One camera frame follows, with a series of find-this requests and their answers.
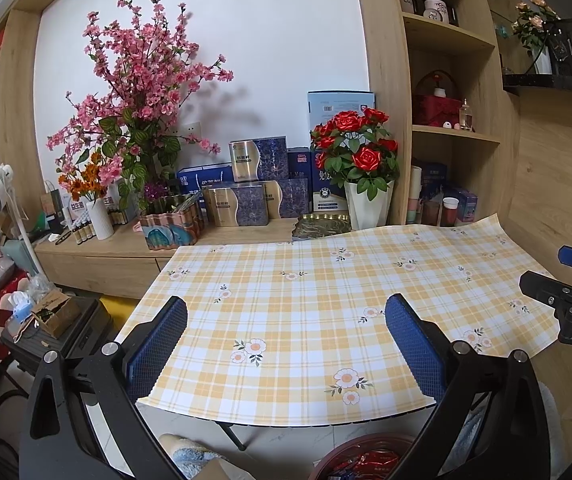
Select white faceted vase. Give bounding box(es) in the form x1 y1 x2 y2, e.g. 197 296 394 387
343 180 395 231

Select small brown paper bag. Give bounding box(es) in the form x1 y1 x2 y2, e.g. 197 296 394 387
41 180 67 221

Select small dark blue box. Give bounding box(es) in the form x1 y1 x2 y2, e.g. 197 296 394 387
287 147 313 178

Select flat blue carton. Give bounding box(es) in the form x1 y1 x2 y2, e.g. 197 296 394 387
177 164 234 193

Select purple artificial flowers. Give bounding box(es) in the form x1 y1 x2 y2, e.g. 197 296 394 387
143 182 172 206

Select clear perfume bottle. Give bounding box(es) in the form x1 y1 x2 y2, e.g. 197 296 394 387
458 97 474 132

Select dark stone counter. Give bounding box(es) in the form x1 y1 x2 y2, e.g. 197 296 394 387
502 72 572 97

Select small white vase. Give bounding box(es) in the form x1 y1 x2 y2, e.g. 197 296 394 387
535 45 554 75

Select red cup white lid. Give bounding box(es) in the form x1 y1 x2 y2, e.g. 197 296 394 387
441 196 461 227

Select yellow plaid flower tablecloth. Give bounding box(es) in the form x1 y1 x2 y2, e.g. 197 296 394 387
136 214 559 413

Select blue white carton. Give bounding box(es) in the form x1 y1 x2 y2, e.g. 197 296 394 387
311 160 349 213

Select stack of pastel paper cups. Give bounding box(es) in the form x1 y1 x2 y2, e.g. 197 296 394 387
408 166 424 226

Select maroon waste bin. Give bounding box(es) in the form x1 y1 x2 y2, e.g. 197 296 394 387
311 434 417 480

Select peach rose bouquet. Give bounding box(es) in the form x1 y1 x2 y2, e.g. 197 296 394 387
511 0 559 53

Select blue face mask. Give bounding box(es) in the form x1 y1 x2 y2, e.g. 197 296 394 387
11 302 37 336

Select black suitcase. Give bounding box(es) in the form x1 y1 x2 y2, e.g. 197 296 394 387
1 296 116 376

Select fluffy blue slipper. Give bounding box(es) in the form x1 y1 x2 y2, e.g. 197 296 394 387
158 434 227 480

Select patterned wavy tin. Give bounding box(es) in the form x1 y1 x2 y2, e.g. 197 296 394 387
136 195 206 251

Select white ribbed vase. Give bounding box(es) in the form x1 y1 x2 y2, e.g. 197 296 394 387
86 195 116 241

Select row of small brown bottles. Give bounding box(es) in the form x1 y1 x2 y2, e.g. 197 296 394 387
55 217 98 247

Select pink blossom branches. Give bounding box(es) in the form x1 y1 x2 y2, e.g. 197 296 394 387
46 0 234 211

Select blue gold gift box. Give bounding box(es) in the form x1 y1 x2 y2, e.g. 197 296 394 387
263 177 312 218
228 136 289 183
202 182 270 228

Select wooden shelf unit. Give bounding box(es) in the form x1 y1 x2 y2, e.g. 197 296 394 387
0 0 522 301

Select orange artificial flowers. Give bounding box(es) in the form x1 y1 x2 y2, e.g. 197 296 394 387
58 152 112 203

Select red rose bouquet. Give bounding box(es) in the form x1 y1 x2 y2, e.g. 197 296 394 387
310 107 399 201

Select open cardboard box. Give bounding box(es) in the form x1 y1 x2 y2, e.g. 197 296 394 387
31 290 84 338

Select gold tray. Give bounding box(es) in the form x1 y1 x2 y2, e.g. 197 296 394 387
291 212 353 243

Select light blue carton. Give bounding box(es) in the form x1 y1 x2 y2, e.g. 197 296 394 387
307 90 377 126

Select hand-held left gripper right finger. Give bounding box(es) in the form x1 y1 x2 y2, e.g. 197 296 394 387
385 294 562 480

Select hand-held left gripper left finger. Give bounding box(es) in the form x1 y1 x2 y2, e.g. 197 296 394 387
18 296 189 480

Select blue purple box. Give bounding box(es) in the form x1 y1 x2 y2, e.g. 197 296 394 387
456 187 479 222

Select red gift basket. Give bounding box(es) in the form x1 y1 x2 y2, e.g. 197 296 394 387
412 69 462 128

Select dark blue shelf box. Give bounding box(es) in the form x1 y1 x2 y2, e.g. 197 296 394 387
420 160 449 201

